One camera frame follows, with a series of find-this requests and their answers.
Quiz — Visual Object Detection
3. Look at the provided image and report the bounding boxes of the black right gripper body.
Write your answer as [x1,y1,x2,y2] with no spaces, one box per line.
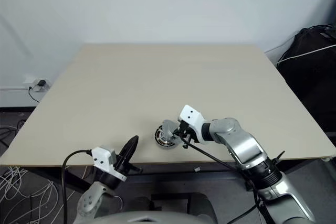
[175,120,199,145]

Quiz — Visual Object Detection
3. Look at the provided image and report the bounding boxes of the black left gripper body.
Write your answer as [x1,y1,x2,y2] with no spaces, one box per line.
[114,156,144,176]

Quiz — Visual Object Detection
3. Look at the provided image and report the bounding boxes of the black table frame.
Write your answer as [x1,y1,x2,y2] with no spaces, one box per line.
[62,126,336,195]

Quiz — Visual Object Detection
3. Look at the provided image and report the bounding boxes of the black floor cables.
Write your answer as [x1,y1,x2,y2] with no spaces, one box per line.
[0,120,26,152]

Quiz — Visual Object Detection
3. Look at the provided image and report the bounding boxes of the wall power adapter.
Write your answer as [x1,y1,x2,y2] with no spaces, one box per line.
[25,76,50,92]

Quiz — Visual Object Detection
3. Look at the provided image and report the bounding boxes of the grey robot torso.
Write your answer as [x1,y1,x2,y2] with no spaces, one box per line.
[91,209,211,224]

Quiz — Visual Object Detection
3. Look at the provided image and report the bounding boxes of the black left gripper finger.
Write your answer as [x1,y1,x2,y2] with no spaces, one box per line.
[125,135,139,162]
[120,135,138,161]

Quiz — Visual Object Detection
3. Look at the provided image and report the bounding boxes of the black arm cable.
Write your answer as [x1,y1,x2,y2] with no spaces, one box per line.
[182,141,266,224]
[60,150,95,219]

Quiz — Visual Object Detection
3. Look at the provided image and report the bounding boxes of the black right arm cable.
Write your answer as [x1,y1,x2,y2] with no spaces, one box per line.
[182,141,266,224]

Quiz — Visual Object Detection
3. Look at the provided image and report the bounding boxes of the black adapter cable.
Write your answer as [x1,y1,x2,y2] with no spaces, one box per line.
[27,85,40,103]

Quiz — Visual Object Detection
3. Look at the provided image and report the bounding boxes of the black bag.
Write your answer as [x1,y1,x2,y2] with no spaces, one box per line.
[277,26,336,133]

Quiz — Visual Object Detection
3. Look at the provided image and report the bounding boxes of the white wall cable duct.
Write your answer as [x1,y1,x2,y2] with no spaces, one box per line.
[0,85,31,91]

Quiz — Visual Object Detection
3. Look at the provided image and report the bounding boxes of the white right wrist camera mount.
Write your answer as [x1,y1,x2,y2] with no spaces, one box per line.
[179,104,206,145]

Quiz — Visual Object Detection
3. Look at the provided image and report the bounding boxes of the white floor cable tangle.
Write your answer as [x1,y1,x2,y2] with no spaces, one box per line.
[0,166,64,224]

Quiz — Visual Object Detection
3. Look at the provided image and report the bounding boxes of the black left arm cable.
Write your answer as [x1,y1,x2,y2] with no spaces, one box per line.
[60,150,95,219]

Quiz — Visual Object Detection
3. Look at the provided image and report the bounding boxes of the white cable on bag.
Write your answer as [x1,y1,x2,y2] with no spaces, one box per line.
[277,44,336,63]

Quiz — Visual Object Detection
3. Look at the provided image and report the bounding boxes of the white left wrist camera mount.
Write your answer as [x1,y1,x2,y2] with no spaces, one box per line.
[91,146,127,182]

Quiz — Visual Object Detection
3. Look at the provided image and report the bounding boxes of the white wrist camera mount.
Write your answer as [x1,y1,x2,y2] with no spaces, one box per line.
[91,146,127,182]
[179,104,206,145]

